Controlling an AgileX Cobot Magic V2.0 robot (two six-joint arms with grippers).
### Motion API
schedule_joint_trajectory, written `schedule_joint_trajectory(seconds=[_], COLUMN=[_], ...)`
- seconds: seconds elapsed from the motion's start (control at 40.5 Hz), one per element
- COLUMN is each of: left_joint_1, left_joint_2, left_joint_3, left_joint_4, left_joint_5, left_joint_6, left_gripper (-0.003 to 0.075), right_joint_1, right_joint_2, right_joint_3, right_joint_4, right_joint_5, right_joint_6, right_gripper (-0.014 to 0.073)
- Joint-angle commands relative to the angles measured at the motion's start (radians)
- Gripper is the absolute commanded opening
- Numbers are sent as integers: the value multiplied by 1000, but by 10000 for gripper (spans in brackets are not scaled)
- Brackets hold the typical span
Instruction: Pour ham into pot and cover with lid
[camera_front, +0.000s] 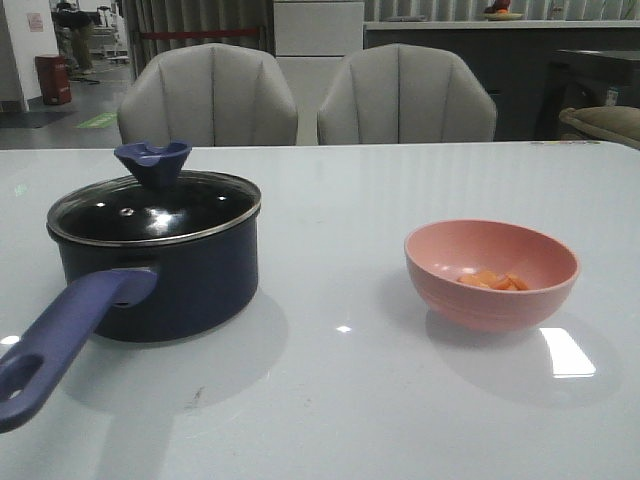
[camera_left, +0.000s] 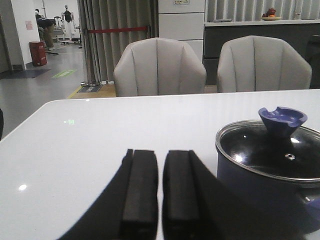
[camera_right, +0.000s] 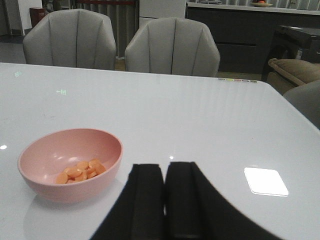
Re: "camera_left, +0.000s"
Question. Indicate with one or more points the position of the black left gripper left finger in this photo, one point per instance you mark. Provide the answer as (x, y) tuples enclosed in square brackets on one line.
[(127, 209)]

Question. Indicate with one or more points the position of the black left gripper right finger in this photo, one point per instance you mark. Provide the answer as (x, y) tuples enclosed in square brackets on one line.
[(197, 206)]

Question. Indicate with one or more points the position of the glass lid blue knob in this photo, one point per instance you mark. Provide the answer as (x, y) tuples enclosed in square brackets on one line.
[(277, 145)]

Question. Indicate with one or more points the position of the dark blue saucepan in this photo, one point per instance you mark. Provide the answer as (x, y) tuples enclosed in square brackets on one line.
[(296, 202)]

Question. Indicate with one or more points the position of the left beige upholstered chair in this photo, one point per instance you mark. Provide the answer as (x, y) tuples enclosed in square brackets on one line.
[(159, 66)]

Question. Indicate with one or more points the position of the beige upholstered chair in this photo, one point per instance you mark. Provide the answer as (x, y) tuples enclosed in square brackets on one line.
[(159, 66), (259, 63)]

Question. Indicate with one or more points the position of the right beige upholstered chair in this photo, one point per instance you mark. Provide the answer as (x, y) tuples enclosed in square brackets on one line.
[(259, 63)]

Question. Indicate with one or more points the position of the grey curtain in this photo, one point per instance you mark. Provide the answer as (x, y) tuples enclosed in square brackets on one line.
[(107, 48)]

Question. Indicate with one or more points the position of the stanchion with red belt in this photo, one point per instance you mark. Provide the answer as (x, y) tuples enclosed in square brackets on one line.
[(91, 81)]

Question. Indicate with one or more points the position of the white drawer cabinet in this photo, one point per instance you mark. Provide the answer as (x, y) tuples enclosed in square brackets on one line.
[(183, 20)]

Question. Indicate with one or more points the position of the dark sideboard counter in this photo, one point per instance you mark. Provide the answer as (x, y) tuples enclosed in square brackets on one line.
[(297, 35)]

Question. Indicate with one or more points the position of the person in background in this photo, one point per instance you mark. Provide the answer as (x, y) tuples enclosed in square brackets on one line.
[(48, 27)]

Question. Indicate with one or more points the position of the fruit plate on counter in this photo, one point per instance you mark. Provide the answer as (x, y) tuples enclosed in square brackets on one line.
[(270, 15)]

